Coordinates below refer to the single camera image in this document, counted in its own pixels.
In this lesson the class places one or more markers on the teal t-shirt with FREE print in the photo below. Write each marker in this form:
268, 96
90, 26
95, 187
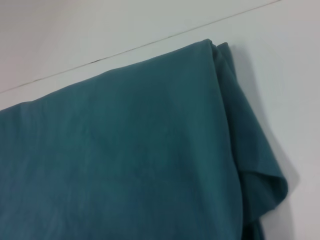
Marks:
125, 150

